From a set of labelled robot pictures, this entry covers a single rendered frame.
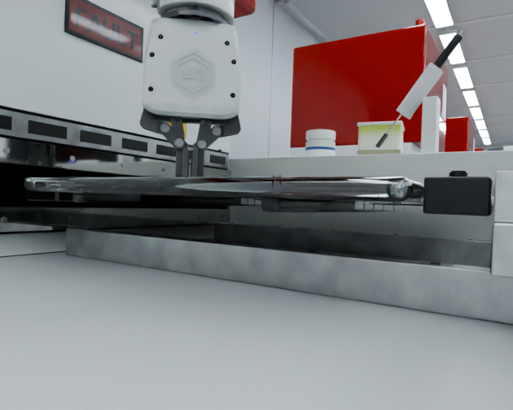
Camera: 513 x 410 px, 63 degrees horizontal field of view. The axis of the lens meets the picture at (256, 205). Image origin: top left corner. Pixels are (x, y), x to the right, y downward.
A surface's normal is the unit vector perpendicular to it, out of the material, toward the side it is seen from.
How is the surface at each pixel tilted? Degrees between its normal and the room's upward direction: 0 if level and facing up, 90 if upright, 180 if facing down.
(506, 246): 90
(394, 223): 90
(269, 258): 90
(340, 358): 0
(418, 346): 0
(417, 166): 90
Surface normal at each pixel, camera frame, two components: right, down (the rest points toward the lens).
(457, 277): -0.52, -0.01
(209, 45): 0.22, -0.03
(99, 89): 0.85, 0.04
